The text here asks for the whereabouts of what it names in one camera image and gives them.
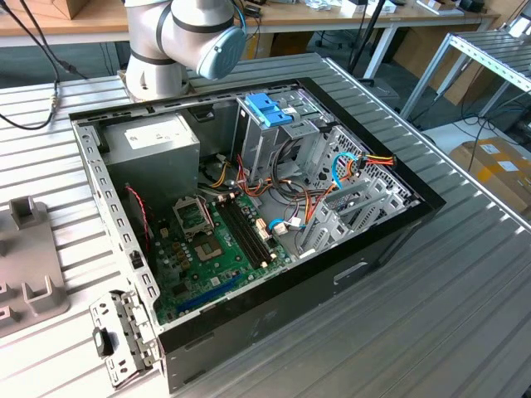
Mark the blue expansion slot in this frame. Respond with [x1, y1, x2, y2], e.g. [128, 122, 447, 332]
[176, 271, 244, 316]

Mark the black latch tab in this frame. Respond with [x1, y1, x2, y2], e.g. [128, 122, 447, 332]
[93, 327, 115, 358]

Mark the yellow black wire bundle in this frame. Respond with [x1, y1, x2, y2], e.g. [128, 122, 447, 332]
[198, 159, 233, 192]

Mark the coloured power wire black plug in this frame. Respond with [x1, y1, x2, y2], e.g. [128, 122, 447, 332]
[348, 152, 397, 179]

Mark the red black fan wire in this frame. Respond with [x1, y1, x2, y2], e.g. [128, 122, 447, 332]
[124, 185, 153, 254]

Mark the black tripod stand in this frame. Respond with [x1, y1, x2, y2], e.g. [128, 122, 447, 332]
[348, 0, 389, 84]

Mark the grey parts rack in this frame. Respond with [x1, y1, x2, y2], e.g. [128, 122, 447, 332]
[0, 197, 71, 339]

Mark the black cable with plug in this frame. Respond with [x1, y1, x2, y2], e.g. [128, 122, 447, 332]
[0, 80, 61, 130]

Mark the grey metal disk bay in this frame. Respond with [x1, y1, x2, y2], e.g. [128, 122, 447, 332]
[296, 177, 420, 260]

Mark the grey metal drive cage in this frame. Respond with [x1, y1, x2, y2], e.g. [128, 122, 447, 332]
[231, 89, 333, 187]

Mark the labelled brown cardboard box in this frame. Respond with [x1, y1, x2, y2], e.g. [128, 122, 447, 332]
[450, 136, 531, 215]

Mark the black RAM slot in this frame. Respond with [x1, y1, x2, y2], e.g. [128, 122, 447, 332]
[217, 197, 266, 269]
[229, 193, 275, 262]

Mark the blue plastic drive latch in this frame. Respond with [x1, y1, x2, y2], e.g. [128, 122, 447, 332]
[244, 93, 304, 129]

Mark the blue wire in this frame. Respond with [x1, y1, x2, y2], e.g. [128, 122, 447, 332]
[267, 218, 306, 235]
[330, 151, 361, 191]

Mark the green motherboard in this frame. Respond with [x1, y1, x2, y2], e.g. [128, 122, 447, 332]
[151, 192, 290, 324]

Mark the metal socket cover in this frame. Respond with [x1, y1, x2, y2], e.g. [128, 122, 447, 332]
[172, 197, 216, 242]

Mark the black open PC case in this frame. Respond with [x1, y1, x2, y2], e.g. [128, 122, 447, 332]
[68, 76, 447, 395]

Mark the metal expansion card retainer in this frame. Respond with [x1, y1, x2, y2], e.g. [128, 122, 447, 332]
[89, 289, 163, 389]

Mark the grey power supply unit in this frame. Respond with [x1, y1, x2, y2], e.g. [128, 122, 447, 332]
[99, 112, 202, 212]

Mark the orange red wire bundle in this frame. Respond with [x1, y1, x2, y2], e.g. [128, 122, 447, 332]
[236, 153, 337, 233]

